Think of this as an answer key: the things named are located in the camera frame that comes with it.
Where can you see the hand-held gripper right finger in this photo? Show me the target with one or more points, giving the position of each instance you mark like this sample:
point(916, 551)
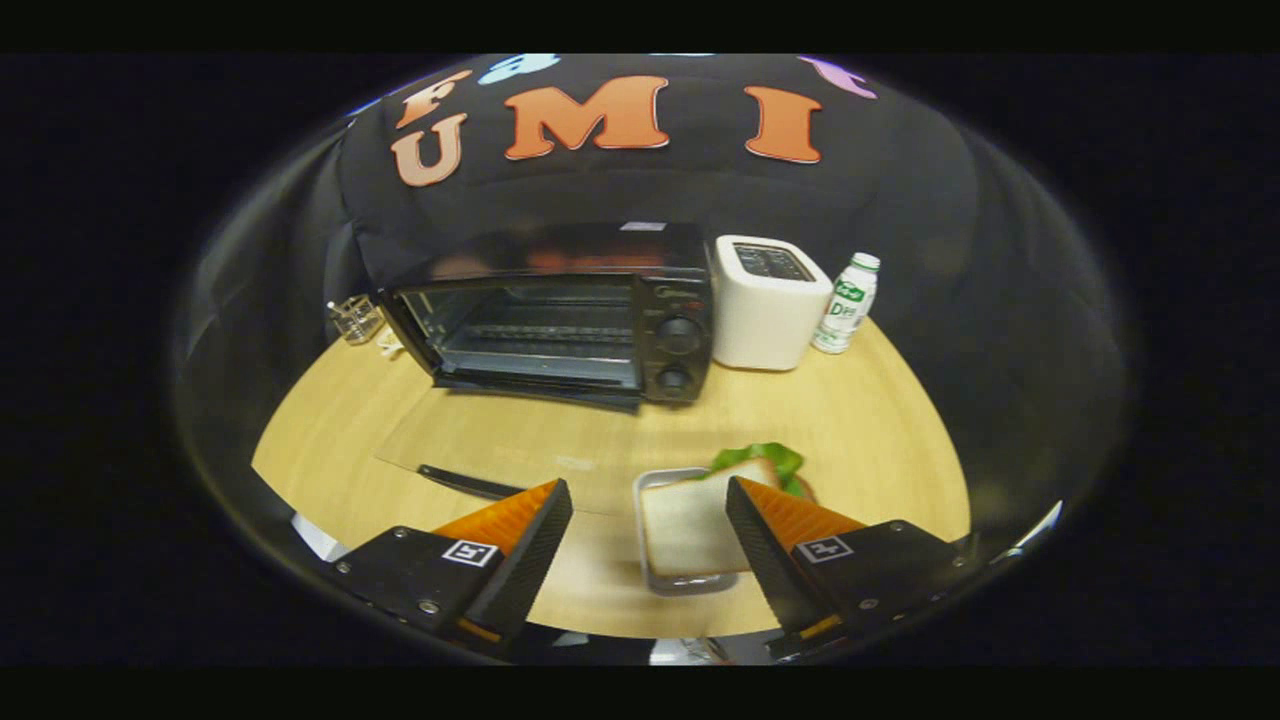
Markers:
point(775, 560)

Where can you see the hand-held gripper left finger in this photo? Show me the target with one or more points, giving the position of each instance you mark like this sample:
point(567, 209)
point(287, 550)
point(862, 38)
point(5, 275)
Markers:
point(525, 565)

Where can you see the lettuce sandwich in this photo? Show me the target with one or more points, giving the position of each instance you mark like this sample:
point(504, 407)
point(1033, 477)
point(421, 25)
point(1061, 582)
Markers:
point(690, 525)

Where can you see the black toaster oven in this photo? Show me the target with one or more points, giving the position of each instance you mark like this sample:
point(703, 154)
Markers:
point(670, 300)

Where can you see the white bread toaster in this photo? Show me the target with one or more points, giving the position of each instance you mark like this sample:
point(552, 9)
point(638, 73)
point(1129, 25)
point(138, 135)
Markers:
point(765, 320)

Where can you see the black slim tool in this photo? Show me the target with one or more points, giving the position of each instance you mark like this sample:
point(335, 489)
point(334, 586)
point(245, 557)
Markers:
point(465, 483)

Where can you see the small metal tray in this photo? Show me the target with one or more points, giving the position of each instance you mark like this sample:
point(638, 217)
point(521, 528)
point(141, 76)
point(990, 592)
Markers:
point(642, 560)

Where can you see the white green-label drink bottle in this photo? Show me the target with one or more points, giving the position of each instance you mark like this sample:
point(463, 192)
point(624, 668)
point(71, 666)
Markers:
point(845, 310)

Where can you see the clear glass container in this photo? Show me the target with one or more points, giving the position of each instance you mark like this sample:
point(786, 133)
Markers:
point(357, 320)

